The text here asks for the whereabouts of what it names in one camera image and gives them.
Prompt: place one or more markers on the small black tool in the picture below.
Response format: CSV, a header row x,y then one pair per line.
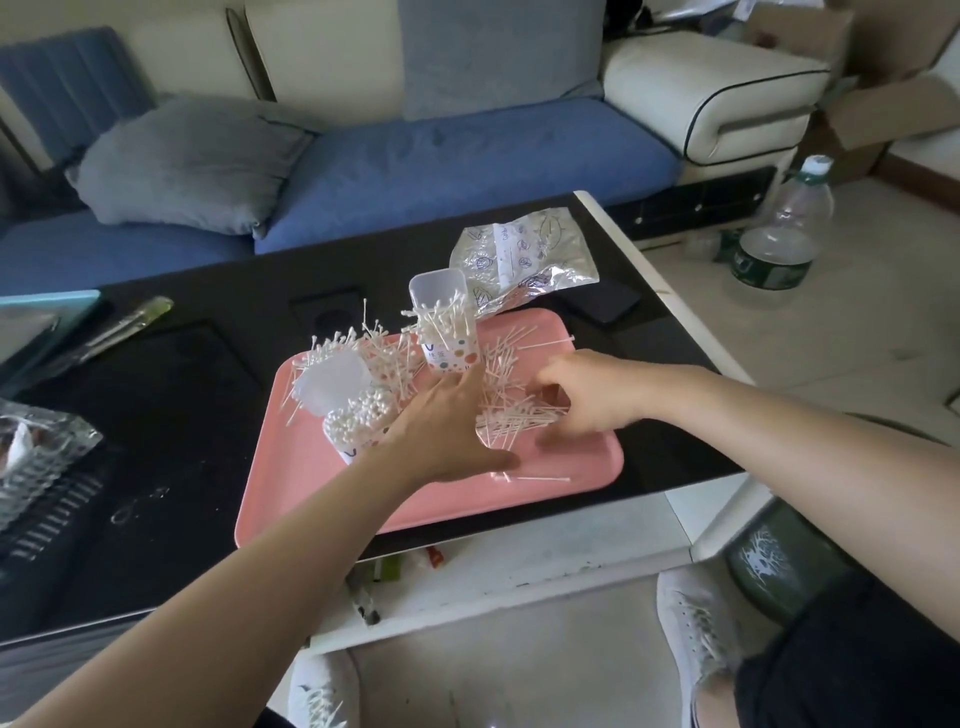
x,y
365,604

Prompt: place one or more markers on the white shoe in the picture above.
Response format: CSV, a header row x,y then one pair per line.
x,y
697,622
322,694

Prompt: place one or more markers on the blue and cream sofa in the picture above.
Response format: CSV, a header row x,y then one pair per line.
x,y
465,169

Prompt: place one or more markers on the pink plastic tray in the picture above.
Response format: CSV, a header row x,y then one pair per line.
x,y
322,465

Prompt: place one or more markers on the small red item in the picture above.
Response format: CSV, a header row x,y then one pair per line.
x,y
434,556

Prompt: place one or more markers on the dark green printed stool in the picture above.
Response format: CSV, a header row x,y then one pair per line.
x,y
780,562

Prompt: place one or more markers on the clear plastic box lid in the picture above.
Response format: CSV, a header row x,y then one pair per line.
x,y
330,379

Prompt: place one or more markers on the person's right fingers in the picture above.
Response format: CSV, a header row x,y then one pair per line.
x,y
562,375

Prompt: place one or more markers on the person's left hand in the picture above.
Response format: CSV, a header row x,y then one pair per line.
x,y
439,442

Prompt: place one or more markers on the white left shoe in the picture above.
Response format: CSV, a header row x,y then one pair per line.
x,y
322,694

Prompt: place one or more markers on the white right shoe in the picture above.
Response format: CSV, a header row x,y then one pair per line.
x,y
697,622

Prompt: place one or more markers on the gathered cotton swab bundle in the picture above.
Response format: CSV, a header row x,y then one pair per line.
x,y
517,420

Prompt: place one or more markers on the blue striped cushion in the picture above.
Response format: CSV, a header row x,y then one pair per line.
x,y
67,90

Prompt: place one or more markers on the person's left forearm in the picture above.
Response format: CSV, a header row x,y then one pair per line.
x,y
225,600

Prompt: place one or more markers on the person's right hand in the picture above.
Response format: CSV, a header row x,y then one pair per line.
x,y
615,394

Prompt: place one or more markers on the clear dotted swab box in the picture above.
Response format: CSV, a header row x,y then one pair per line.
x,y
360,424
450,352

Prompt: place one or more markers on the teal tray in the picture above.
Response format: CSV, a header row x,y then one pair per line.
x,y
45,322

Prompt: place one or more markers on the grey pillow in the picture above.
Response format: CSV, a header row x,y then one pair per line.
x,y
187,165

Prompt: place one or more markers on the grey-blue back cushion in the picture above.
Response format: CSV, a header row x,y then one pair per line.
x,y
495,56

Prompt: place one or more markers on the person's right forearm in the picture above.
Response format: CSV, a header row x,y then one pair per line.
x,y
825,465

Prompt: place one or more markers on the crinkled clear printed plastic bag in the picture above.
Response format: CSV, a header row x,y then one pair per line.
x,y
525,255

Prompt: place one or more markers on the clear plastic water bottle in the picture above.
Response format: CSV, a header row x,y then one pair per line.
x,y
780,247

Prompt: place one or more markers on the clear glass ashtray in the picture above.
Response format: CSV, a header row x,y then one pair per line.
x,y
37,457

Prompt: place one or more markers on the black shorts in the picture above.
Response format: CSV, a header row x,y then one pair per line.
x,y
847,667

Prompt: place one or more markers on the green clear pen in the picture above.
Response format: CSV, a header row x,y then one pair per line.
x,y
127,322

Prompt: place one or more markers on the brown cardboard box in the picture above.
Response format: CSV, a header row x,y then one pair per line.
x,y
885,105

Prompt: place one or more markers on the scattered pile of white swabs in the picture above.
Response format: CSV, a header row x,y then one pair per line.
x,y
390,360

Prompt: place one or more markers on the person's left thumb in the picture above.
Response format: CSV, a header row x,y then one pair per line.
x,y
466,384

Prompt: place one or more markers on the black smartphone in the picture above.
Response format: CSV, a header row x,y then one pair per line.
x,y
600,300

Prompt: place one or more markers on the green lighter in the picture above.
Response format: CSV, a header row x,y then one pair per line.
x,y
388,570

